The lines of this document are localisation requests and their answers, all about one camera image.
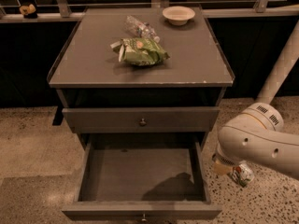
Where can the round drawer knob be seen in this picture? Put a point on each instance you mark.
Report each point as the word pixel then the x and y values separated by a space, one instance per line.
pixel 143 122
pixel 144 219

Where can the white paper bowl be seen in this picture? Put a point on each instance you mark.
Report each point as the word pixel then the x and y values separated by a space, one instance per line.
pixel 178 15

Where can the small yellow black object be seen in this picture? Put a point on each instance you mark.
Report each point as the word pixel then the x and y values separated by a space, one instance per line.
pixel 28 11

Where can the metal railing frame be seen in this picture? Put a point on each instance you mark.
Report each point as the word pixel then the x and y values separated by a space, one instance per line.
pixel 62 3

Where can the grey top drawer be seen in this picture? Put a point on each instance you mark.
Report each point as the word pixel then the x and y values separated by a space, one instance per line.
pixel 126 120

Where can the round top drawer knob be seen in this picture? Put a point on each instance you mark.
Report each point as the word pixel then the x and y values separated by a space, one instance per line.
pixel 143 122

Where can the round middle drawer knob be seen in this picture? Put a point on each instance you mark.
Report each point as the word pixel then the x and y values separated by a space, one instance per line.
pixel 144 219

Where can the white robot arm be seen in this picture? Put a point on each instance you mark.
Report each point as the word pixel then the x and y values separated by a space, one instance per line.
pixel 256 135

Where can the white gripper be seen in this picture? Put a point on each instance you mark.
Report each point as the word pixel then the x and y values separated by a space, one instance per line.
pixel 226 160

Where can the green chip bag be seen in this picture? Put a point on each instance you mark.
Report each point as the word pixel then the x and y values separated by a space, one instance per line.
pixel 139 51

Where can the clear plastic water bottle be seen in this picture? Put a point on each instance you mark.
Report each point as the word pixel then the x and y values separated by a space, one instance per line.
pixel 140 28

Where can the open grey middle drawer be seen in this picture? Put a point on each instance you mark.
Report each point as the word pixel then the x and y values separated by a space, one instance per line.
pixel 127 175

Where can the green 7up can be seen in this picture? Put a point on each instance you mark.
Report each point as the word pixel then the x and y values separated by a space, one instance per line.
pixel 242 175

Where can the grey drawer cabinet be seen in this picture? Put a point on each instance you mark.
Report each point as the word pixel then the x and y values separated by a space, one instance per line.
pixel 89 75

